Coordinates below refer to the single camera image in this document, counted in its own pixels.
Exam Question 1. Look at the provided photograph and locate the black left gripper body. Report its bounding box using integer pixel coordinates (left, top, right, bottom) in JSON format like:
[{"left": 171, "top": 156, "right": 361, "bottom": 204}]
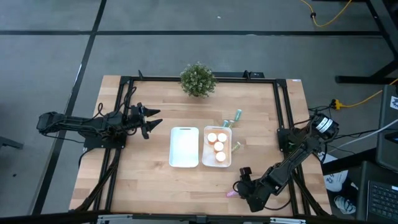
[{"left": 128, "top": 101, "right": 150, "bottom": 140}]

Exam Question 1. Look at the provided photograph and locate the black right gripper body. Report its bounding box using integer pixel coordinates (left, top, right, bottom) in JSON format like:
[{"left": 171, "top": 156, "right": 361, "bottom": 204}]
[{"left": 237, "top": 167, "right": 276, "bottom": 213}]

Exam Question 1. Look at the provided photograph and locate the white plastic bin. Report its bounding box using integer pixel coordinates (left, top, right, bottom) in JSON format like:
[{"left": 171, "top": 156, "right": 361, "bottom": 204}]
[
  {"left": 169, "top": 126, "right": 200, "bottom": 168},
  {"left": 201, "top": 125, "right": 233, "bottom": 168}
]

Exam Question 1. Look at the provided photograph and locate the small green potted plant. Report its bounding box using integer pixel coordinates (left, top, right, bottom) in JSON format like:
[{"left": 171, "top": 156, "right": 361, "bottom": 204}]
[{"left": 179, "top": 62, "right": 218, "bottom": 98}]

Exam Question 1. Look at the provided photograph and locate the white bag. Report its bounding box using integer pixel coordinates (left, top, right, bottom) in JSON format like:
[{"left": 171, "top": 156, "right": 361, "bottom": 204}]
[{"left": 322, "top": 154, "right": 349, "bottom": 193}]

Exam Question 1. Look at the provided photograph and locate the white shoe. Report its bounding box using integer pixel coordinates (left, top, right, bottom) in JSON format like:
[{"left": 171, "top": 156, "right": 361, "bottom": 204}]
[{"left": 334, "top": 195, "right": 357, "bottom": 215}]

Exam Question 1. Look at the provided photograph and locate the black laptop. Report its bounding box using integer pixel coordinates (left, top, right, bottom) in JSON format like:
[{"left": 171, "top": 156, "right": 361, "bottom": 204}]
[{"left": 356, "top": 161, "right": 398, "bottom": 222}]

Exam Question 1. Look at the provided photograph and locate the grey chair leg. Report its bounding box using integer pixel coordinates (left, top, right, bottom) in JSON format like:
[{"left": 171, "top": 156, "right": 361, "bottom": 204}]
[{"left": 0, "top": 136, "right": 24, "bottom": 151}]

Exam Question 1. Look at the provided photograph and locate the black computer tower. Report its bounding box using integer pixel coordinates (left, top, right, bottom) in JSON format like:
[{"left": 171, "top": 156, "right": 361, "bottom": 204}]
[{"left": 375, "top": 84, "right": 398, "bottom": 174}]

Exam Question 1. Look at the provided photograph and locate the black camera mount rail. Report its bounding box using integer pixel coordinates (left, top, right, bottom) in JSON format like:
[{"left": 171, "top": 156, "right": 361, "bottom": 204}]
[{"left": 0, "top": 210, "right": 398, "bottom": 224}]

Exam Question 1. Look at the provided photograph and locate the black bracket bar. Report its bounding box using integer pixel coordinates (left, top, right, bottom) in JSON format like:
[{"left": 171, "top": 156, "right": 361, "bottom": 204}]
[{"left": 213, "top": 70, "right": 266, "bottom": 80}]

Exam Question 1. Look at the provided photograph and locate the black aluminium table frame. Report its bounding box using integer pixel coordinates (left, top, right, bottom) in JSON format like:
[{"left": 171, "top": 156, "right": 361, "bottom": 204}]
[{"left": 70, "top": 70, "right": 332, "bottom": 218}]

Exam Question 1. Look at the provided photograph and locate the yellow extension cord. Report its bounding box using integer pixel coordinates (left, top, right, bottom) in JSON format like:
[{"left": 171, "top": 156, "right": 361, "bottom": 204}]
[{"left": 330, "top": 78, "right": 398, "bottom": 111}]

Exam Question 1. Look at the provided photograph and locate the white cable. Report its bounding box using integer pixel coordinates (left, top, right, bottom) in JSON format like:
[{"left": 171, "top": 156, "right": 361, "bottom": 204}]
[{"left": 337, "top": 118, "right": 398, "bottom": 150}]

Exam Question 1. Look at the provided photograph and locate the black desk frame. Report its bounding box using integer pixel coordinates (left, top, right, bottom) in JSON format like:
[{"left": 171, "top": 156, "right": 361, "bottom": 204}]
[{"left": 335, "top": 0, "right": 398, "bottom": 85}]

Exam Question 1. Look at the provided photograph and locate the yellow floor cable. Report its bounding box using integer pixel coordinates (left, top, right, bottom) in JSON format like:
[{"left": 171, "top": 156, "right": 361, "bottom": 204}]
[{"left": 299, "top": 0, "right": 354, "bottom": 28}]

